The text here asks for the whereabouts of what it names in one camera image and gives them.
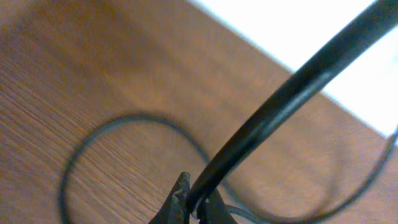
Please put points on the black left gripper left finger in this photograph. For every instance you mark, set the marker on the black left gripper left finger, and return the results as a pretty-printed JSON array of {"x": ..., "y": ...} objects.
[{"x": 174, "y": 210}]

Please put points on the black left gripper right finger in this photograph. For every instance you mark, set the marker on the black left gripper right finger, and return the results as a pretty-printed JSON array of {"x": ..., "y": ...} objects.
[{"x": 214, "y": 211}]

